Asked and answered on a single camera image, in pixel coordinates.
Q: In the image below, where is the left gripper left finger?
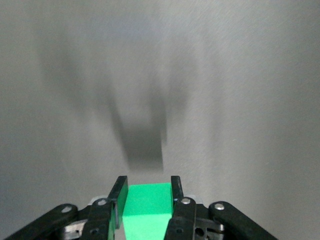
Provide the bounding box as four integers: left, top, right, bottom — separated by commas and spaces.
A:
4, 175, 129, 240

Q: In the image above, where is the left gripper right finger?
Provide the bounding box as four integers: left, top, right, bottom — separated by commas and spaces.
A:
162, 175, 279, 240

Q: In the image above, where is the green cube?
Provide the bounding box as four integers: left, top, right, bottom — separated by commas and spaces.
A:
122, 182, 174, 240

